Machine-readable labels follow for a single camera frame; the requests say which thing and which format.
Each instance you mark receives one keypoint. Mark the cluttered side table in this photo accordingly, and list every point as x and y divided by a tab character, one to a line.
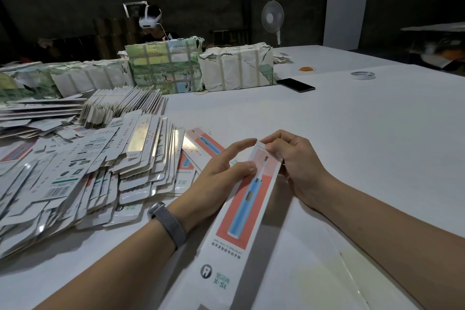
434	48

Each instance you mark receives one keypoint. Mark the black smartphone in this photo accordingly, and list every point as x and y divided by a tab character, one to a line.
296	85

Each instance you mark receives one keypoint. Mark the white tape roll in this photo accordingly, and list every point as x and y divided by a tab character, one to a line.
352	75

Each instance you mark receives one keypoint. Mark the toothbrush carton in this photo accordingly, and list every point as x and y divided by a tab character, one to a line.
218	262

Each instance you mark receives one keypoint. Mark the small orange tape roll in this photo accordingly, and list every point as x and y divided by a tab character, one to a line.
306	69

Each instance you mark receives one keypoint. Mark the pile of cartons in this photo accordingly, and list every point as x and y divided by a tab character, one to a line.
72	172

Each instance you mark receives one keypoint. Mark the grey band wristwatch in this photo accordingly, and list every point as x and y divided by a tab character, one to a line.
168	225

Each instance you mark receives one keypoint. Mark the person's right forearm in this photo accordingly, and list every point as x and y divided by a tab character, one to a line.
399	244

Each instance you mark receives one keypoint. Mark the person's right hand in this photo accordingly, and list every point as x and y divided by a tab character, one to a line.
305	168

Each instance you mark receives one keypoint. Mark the white head-mounted camera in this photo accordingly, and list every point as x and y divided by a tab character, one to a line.
150	18

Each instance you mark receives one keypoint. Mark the fanned stack of white cartons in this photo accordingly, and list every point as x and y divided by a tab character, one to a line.
120	105

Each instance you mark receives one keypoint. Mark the green printed wrapped bundle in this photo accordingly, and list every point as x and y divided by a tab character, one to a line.
164	65

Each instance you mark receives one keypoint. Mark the person's left forearm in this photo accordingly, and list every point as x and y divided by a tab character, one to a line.
109	270

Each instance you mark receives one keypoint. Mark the white board panel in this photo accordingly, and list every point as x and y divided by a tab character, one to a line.
348	2

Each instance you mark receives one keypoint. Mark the row of white wrapped bundles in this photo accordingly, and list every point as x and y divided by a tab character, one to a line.
65	79

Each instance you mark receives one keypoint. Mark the small white paper stack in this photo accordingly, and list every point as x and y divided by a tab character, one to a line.
283	57

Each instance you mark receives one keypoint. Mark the white standing fan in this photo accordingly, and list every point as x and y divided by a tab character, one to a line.
273	15

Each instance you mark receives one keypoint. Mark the dark wooden chair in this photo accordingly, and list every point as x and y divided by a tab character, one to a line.
229	36

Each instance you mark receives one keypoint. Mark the person's left hand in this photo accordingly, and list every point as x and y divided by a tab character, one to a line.
211	186

